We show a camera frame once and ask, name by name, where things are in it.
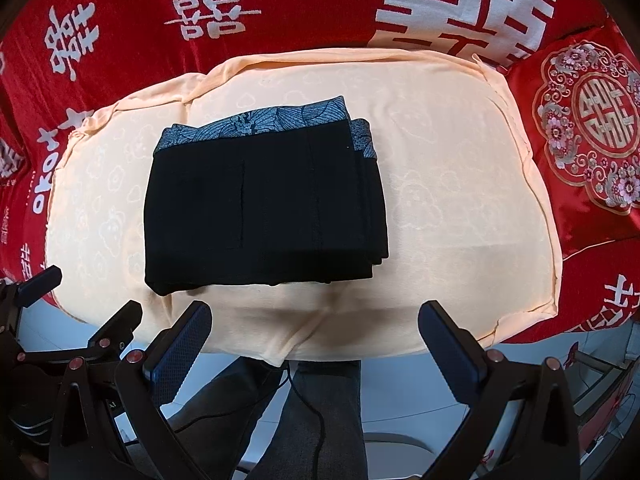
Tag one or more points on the red embroidered pillow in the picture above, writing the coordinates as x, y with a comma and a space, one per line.
575, 200

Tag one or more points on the metal frame furniture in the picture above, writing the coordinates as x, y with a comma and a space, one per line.
595, 385

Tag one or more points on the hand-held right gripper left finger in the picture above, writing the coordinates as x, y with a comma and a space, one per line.
175, 357

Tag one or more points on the black pants with patterned waistband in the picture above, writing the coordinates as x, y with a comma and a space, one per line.
260, 210

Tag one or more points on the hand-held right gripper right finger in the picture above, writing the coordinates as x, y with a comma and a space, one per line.
452, 355

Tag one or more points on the peach cushion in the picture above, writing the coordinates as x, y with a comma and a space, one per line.
450, 220

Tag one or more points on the red blanket with white characters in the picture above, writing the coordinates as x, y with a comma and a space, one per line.
125, 35

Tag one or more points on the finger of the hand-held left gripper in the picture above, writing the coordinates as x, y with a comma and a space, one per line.
120, 319
40, 281

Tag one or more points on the person's right leg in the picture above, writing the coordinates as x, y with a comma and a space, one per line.
330, 410

